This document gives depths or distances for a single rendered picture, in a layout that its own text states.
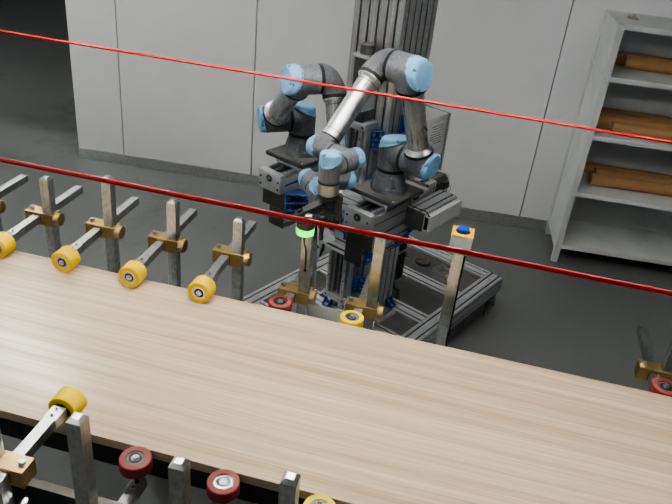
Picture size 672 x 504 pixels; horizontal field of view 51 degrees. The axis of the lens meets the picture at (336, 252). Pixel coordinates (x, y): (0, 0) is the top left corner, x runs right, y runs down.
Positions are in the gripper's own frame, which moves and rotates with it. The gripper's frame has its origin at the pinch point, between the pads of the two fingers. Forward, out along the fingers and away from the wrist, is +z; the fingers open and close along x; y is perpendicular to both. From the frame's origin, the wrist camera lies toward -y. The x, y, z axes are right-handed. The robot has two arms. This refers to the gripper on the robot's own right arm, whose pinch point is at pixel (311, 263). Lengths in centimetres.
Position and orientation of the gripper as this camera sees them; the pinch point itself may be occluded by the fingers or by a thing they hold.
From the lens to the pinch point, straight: 277.0
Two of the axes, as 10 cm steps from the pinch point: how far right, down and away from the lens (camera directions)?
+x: -9.7, -2.0, 1.6
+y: 2.4, -4.8, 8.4
